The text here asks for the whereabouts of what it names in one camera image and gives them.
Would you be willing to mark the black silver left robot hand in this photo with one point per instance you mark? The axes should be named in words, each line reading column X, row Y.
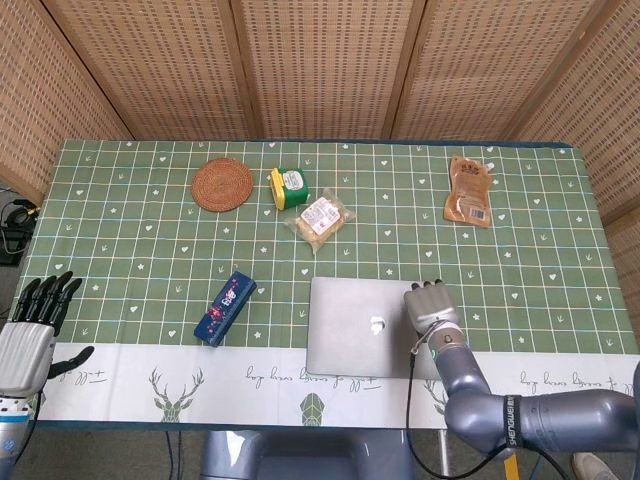
column 25, row 355

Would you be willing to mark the green checked tablecloth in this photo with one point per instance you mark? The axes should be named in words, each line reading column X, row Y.
column 150, row 240

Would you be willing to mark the green yellow lidded container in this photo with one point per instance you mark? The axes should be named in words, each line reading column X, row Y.
column 290, row 190

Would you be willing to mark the bamboo folding screen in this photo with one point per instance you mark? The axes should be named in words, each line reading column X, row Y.
column 325, row 65

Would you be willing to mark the round woven rattan coaster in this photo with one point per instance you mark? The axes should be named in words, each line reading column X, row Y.
column 222, row 184

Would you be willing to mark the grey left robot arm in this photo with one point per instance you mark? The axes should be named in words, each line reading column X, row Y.
column 12, row 440

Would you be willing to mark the metal table leg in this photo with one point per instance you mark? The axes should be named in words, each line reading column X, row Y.
column 443, row 455

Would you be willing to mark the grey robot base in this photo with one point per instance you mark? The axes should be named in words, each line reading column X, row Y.
column 305, row 455

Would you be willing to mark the silver laptop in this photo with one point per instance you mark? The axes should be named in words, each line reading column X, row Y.
column 350, row 330

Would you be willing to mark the clear bag of bread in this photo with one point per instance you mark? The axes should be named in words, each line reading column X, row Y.
column 317, row 220

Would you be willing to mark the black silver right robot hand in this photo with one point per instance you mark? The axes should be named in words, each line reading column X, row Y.
column 430, row 305

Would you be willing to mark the blue flower print box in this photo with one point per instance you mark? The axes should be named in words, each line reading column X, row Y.
column 225, row 310

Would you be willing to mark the brown spout pouch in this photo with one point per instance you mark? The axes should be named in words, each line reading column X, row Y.
column 469, row 192

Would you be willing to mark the beige shoe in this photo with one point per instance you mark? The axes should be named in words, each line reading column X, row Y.
column 595, row 467

